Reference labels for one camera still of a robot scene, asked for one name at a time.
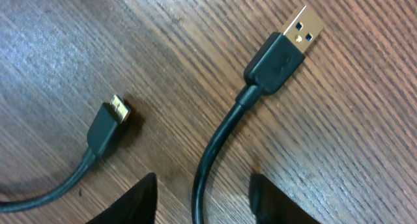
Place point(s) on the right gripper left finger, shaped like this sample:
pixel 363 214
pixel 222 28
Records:
pixel 137 206

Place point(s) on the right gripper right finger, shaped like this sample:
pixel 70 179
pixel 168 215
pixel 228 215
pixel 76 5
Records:
pixel 272 206

